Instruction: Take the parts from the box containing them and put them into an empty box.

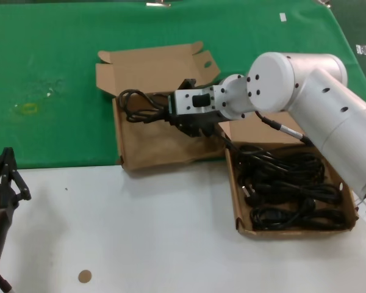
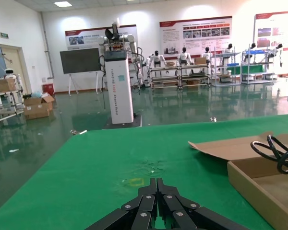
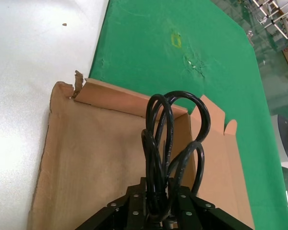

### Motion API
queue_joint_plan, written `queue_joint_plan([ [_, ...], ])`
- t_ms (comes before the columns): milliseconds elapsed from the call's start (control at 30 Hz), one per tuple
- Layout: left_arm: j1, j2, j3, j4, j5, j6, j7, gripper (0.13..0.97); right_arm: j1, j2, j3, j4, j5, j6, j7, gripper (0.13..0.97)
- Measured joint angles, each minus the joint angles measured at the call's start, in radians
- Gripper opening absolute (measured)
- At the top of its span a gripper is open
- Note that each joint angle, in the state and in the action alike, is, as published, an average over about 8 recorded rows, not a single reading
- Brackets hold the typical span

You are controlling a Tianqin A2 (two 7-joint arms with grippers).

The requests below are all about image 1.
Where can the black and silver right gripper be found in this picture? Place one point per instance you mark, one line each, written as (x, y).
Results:
(190, 100)

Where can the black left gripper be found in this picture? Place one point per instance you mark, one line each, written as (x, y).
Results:
(0, 198)

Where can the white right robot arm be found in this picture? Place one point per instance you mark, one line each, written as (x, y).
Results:
(308, 100)

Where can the open cardboard box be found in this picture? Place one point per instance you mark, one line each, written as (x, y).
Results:
(241, 195)
(146, 146)

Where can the metal cloth clip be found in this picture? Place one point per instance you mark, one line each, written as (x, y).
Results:
(323, 2)
(158, 3)

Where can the round cardboard disc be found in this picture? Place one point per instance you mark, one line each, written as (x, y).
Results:
(84, 276)

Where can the small white label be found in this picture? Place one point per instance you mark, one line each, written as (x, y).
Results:
(282, 17)

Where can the green table cloth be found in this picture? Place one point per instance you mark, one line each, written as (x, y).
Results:
(48, 45)

